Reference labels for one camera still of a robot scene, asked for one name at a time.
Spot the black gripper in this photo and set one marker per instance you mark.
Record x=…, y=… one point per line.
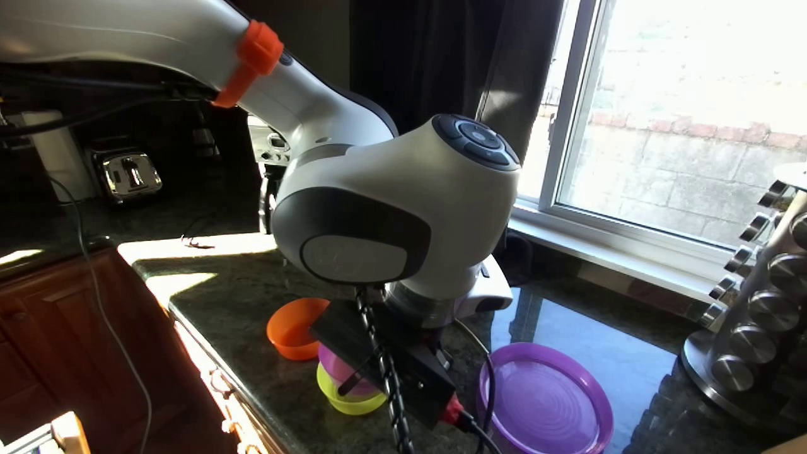
x=423, y=380

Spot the lime green plastic bowl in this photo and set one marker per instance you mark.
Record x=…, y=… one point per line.
x=345, y=404

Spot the orange plastic bowl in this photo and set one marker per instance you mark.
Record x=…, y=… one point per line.
x=291, y=329

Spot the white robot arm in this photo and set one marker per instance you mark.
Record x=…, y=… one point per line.
x=407, y=220

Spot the purple plastic plate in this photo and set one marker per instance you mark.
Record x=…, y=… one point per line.
x=543, y=403

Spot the dark curtain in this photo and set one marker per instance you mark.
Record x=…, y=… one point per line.
x=484, y=60

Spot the silver toaster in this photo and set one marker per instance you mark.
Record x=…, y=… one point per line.
x=127, y=174

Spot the metal spice rack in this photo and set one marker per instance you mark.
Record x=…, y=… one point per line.
x=751, y=355

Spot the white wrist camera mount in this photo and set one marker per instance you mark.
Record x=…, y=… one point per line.
x=488, y=295

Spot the window frame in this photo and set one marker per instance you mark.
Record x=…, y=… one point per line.
x=658, y=129

